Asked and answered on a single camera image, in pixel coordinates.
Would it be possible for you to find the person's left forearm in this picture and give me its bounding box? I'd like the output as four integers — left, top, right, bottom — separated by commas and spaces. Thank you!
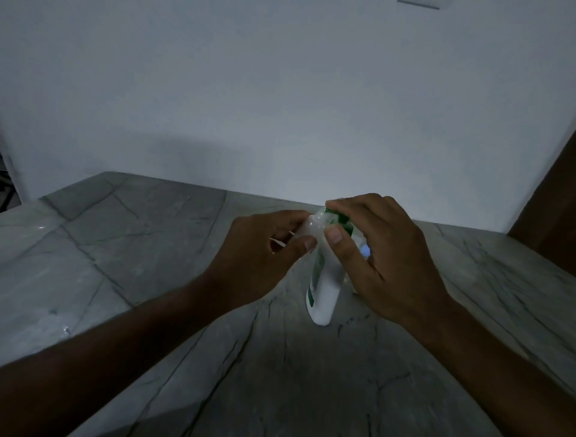
0, 276, 235, 437

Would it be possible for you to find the brown wooden door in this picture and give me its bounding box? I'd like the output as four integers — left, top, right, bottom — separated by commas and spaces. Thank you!
508, 131, 576, 278

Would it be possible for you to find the person's right forearm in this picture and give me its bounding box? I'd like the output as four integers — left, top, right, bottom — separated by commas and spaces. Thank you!
403, 301, 576, 437

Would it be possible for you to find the white bottle with green label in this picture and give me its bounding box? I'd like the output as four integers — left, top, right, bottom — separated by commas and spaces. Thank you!
295, 198, 372, 327

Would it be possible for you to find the dark metal frame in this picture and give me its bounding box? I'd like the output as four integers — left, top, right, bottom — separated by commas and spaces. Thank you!
0, 152, 22, 213

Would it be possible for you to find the person's right hand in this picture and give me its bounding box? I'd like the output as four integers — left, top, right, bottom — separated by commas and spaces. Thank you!
323, 194, 461, 335

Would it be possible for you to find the person's left hand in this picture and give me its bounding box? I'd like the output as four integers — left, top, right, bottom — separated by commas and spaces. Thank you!
201, 210, 318, 313

